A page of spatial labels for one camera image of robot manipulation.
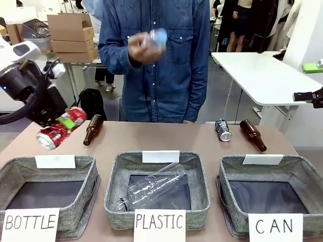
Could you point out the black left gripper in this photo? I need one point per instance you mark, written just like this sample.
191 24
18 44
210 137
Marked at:
49 106

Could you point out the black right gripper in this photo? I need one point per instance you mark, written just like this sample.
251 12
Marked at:
318 94

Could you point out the crushed red soda can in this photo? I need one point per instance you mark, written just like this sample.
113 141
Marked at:
51 137

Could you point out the plastic bottle with blue label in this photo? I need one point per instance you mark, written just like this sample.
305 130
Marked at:
158 38

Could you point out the person's left forearm denim sleeve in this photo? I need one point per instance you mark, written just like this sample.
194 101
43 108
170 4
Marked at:
199 90

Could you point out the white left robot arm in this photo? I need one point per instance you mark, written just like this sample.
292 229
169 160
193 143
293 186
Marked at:
25 50

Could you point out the person's right forearm denim sleeve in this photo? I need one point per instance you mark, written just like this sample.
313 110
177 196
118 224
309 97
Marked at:
113 60

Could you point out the grey fabric basket bottle sign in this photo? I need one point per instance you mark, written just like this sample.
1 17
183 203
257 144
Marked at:
85 176

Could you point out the grey fabric basket plastic sign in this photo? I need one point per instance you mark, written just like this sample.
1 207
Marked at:
113 176

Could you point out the black drink can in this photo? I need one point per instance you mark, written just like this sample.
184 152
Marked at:
223 129

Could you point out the grey fabric basket can sign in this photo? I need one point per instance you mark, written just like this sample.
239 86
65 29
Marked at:
227 181

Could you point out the white paper sign CAN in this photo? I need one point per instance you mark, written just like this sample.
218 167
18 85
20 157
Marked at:
275 227

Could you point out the person's right hand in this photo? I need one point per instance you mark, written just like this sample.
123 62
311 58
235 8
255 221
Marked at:
138 50

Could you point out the brown glass bottle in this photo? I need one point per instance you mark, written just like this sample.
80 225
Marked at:
93 129
252 133

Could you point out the black backpack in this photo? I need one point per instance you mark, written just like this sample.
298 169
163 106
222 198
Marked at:
92 103

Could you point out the green object on desk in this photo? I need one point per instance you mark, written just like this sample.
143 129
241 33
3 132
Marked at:
311 66

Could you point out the small blank white card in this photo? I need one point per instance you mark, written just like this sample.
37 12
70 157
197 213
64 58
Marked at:
160 156
55 161
262 159

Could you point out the white desk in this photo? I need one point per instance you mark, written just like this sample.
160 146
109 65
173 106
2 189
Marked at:
260 78

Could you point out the white table under boxes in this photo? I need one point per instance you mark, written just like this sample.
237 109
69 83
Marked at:
73 66

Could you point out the bystander legs with sandals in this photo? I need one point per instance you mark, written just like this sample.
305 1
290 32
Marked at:
106 79

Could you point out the flat closed cardboard box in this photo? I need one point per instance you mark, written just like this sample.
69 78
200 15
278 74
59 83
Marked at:
73 46
75 56

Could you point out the bystander in black coat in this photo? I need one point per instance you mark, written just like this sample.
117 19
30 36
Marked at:
268 22

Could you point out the open cardboard box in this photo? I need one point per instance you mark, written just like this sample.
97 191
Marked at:
70 27

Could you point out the small cardboard box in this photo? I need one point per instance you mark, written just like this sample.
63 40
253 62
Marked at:
14 34

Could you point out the person in denim shirt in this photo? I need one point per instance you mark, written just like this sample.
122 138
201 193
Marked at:
166 88

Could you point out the bystander in dark skirt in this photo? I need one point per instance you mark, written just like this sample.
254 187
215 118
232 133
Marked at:
238 22

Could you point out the white paper sign BOTTLE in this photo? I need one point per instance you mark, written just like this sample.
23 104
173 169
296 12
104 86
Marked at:
30 223

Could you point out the clear plastic bottle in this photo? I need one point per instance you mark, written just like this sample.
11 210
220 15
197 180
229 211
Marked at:
156 186

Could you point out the white paper sign PLASTIC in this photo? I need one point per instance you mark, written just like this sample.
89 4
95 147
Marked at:
159 223

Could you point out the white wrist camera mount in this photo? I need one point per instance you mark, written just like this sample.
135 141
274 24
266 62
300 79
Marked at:
57 70

